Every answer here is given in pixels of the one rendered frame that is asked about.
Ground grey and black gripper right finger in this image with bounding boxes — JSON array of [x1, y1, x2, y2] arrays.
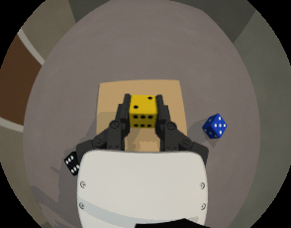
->
[[154, 94, 209, 166]]

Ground black die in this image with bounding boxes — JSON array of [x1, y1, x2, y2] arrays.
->
[[64, 151, 79, 176]]

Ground blue die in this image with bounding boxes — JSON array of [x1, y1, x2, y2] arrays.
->
[[202, 113, 227, 139]]

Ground tan mat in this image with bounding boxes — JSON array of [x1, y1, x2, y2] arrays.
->
[[97, 79, 187, 152]]

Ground yellow die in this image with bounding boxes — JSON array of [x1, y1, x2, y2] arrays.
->
[[129, 95, 157, 128]]

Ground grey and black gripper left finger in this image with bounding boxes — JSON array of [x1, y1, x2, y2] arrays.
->
[[76, 93, 131, 166]]

